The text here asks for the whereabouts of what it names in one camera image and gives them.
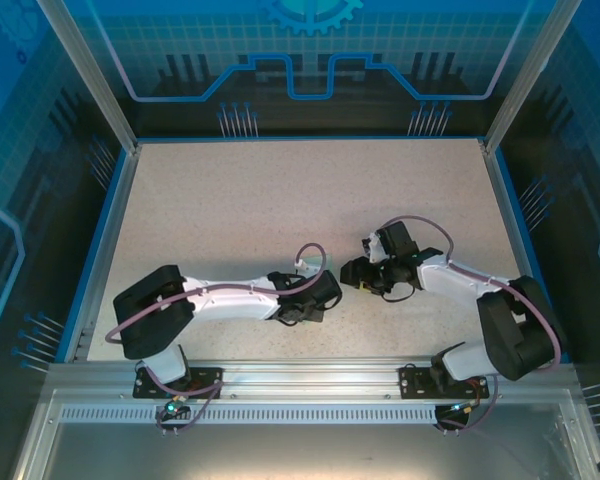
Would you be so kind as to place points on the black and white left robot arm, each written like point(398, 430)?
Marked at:
point(150, 335)

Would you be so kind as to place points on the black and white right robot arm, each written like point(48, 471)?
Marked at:
point(505, 340)

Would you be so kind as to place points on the grey metal tray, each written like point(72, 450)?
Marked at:
point(305, 455)

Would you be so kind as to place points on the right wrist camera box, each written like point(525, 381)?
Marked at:
point(375, 247)

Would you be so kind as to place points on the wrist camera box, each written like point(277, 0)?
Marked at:
point(375, 247)
point(305, 265)

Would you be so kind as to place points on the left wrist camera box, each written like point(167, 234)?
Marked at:
point(305, 265)

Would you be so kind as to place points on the long aluminium mounting rail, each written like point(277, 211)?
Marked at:
point(305, 380)

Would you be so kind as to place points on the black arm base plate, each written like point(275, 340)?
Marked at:
point(147, 385)
point(412, 382)

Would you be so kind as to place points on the aluminium side rail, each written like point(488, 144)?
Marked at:
point(513, 225)
point(109, 240)

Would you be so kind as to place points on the aluminium frame post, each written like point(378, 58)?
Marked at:
point(92, 75)
point(528, 75)

